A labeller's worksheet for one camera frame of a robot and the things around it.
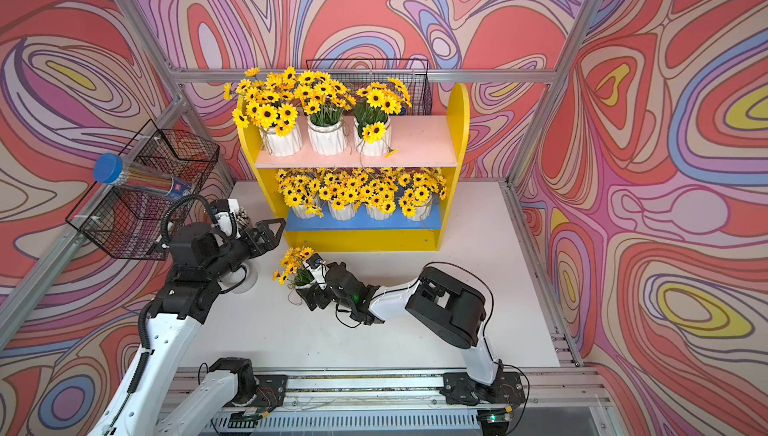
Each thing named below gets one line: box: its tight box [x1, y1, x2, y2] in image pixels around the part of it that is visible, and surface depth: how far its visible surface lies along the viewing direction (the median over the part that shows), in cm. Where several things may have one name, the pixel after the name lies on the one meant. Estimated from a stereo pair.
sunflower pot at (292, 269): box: [272, 247, 314, 287], surface depth 82 cm
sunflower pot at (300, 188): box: [275, 168, 324, 219], surface depth 82 cm
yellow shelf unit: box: [239, 84, 471, 252], surface depth 82 cm
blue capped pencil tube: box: [94, 153, 193, 200], surface depth 68 cm
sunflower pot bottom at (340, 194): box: [319, 172, 359, 221], surface depth 82 cm
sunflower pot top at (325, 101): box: [294, 70, 356, 156], surface depth 66 cm
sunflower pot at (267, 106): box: [223, 66, 303, 157], surface depth 62 cm
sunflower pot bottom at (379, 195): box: [360, 169, 399, 220], surface depth 82 cm
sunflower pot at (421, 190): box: [397, 167, 447, 222], surface depth 82 cm
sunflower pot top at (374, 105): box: [353, 78, 412, 157], surface depth 63 cm
